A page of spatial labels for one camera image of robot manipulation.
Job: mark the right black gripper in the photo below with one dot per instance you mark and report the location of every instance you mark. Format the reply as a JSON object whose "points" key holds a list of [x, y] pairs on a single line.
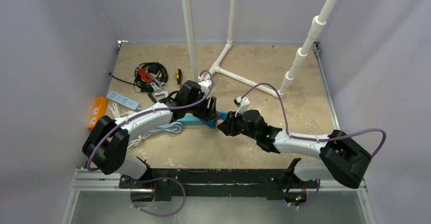
{"points": [[231, 126]]}

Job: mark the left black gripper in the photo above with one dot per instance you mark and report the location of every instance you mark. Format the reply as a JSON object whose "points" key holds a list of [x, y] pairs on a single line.
{"points": [[207, 113]]}

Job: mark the blue cube socket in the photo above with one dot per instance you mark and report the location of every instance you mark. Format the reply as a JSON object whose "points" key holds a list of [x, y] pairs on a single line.
{"points": [[221, 116]]}

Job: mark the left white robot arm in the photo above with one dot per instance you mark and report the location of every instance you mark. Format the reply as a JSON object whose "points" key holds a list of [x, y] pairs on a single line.
{"points": [[106, 146]]}

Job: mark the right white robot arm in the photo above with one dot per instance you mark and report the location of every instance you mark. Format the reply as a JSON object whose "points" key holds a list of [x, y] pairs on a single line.
{"points": [[338, 156]]}

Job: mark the teal rectangular box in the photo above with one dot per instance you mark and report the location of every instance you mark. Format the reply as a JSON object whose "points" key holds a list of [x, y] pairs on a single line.
{"points": [[189, 119]]}

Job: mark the yellow black screwdriver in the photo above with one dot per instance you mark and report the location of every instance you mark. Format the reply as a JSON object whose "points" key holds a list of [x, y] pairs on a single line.
{"points": [[178, 75]]}

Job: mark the silver adjustable wrench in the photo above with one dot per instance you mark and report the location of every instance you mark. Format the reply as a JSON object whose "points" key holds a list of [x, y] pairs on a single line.
{"points": [[158, 89]]}

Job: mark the small claw hammer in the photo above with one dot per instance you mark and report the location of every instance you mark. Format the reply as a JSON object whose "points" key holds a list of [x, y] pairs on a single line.
{"points": [[152, 97]]}

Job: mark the light blue power strip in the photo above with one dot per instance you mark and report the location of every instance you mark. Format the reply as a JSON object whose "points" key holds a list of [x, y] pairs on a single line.
{"points": [[123, 100]]}

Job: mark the orange power strip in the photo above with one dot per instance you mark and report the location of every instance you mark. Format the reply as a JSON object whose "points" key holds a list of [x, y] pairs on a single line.
{"points": [[99, 109]]}

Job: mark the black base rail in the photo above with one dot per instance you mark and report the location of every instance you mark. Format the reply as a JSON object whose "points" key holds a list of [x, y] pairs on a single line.
{"points": [[272, 184]]}

